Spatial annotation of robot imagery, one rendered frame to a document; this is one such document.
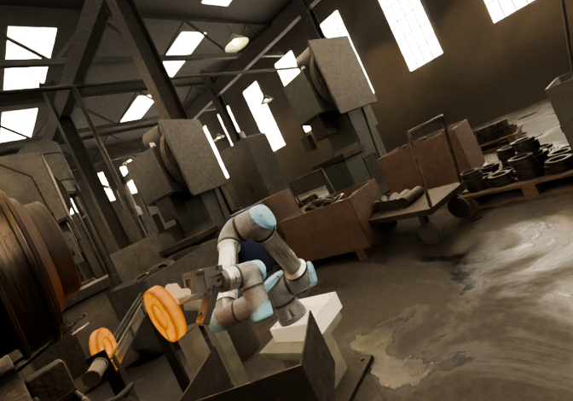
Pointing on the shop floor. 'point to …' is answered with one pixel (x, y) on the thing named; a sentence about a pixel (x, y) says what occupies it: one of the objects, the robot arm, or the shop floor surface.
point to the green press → (338, 112)
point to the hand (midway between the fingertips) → (161, 306)
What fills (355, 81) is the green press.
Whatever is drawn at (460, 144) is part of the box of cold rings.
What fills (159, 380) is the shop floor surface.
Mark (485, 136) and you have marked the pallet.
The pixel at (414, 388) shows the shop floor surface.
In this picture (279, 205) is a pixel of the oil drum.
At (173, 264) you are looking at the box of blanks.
